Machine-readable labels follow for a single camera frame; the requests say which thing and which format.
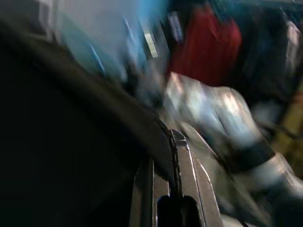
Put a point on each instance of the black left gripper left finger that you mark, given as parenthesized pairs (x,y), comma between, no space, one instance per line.
(144,201)

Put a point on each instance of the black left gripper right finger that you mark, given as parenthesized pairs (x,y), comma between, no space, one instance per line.
(201,201)

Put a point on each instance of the black garment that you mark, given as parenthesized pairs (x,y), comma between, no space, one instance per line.
(71,142)

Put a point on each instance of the red shirt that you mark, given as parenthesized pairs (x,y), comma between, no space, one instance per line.
(206,47)

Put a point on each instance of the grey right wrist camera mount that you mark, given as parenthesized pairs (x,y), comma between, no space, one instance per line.
(208,106)

